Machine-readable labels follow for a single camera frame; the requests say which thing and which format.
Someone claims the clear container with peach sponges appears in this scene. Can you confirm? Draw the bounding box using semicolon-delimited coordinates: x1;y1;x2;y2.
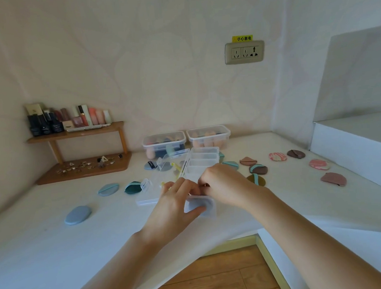
186;124;232;149

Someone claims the person's right hand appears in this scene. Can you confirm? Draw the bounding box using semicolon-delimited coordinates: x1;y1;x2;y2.
198;161;269;214

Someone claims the dusty pink powder puff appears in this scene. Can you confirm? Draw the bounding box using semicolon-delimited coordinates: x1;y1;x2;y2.
320;172;348;188

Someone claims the blue oval powder puff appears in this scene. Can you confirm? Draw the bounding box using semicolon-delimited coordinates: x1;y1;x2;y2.
63;205;93;226

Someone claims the dark green powder puff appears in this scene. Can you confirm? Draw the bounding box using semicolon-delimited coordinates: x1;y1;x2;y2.
124;180;143;195

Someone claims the row of cosmetic bottles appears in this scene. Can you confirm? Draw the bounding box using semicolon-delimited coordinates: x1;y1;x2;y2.
24;100;113;138

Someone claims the scatter of small metal jewellery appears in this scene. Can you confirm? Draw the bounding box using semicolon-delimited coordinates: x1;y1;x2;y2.
54;153;125;175

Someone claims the dark grey puff teal strap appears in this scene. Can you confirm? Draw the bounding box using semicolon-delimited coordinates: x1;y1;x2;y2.
249;163;269;176

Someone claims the wooden two-tier shelf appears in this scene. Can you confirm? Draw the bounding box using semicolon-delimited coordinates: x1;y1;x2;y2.
26;121;134;186

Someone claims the person's left hand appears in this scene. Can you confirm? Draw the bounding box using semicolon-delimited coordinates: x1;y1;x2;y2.
138;177;210;247

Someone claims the clear container with mixed sponges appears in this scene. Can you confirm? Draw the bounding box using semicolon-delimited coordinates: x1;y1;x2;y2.
141;130;188;161

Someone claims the person's left forearm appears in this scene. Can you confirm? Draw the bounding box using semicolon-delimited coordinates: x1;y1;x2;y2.
64;230;172;289

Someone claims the grey-blue puff with black strap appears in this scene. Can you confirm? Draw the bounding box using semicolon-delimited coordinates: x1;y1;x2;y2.
143;159;173;172

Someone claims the clear plastic compartment organizer box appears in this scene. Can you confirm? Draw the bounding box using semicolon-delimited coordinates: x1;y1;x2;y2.
133;146;224;222

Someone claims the light blue powder puff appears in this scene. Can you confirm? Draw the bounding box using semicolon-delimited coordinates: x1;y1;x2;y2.
97;183;121;197

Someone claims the person's right forearm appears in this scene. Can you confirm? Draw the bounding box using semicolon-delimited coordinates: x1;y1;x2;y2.
243;185;381;289

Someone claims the olive puff teal strap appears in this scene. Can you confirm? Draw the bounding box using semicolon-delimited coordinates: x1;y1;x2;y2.
246;173;267;188

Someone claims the beige wall power socket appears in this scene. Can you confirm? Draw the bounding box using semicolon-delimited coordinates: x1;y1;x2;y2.
224;40;266;65

